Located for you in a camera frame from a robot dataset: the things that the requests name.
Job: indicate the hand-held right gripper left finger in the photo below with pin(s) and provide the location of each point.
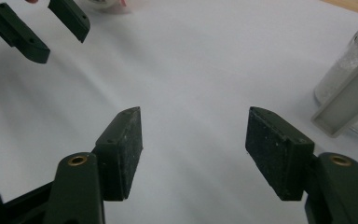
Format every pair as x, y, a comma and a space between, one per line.
121, 155

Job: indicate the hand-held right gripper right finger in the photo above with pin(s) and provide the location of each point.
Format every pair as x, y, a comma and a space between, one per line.
276, 152

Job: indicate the red and white spout pouch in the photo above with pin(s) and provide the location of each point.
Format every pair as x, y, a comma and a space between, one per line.
105, 3

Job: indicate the clear jar with flip lid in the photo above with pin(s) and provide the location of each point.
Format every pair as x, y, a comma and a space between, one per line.
338, 74

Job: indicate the white paper sheet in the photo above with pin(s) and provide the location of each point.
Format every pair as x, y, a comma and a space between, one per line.
183, 62

